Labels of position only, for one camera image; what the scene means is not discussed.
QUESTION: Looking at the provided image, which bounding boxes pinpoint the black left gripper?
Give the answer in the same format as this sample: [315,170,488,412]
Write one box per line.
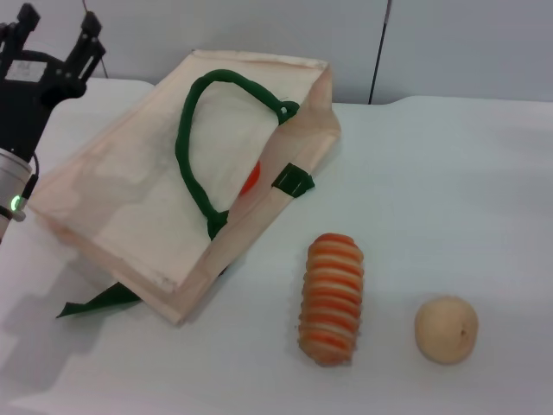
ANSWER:
[0,3,107,161]

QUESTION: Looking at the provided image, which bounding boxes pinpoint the cream handbag with green handles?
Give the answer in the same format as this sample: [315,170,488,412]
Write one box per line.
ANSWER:
[32,48,342,328]

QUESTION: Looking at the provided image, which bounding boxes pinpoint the orange fruit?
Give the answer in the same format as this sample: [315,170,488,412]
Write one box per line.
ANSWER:
[240,160,263,195]

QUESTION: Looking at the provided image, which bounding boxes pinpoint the dark thin background pole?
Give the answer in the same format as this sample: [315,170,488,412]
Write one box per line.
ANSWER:
[368,0,392,105]

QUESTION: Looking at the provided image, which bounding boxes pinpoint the orange striped bread roll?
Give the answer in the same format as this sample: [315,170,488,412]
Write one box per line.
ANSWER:
[296,232,365,367]

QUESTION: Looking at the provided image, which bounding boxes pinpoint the beige round fruit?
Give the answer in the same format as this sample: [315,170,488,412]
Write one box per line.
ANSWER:
[414,295,480,365]

